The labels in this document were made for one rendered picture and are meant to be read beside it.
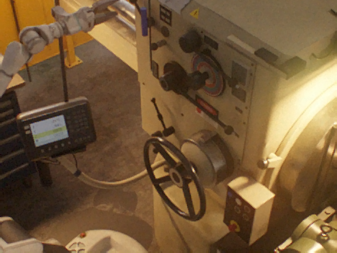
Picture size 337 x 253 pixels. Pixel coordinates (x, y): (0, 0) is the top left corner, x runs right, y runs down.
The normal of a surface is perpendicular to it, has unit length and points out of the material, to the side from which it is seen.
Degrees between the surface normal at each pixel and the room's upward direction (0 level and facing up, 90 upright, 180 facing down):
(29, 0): 90
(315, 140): 43
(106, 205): 0
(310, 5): 0
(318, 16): 0
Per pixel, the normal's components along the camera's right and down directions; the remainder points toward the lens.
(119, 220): 0.00, -0.73
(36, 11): 0.63, 0.52
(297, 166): -0.70, 0.09
